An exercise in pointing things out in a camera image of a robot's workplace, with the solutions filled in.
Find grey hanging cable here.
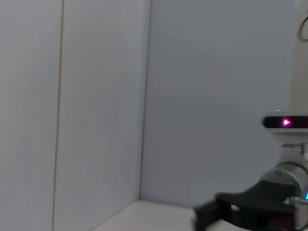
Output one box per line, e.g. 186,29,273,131
296,17,308,42

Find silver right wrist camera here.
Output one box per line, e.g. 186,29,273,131
260,110,308,165

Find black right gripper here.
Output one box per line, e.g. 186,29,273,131
193,180,303,231

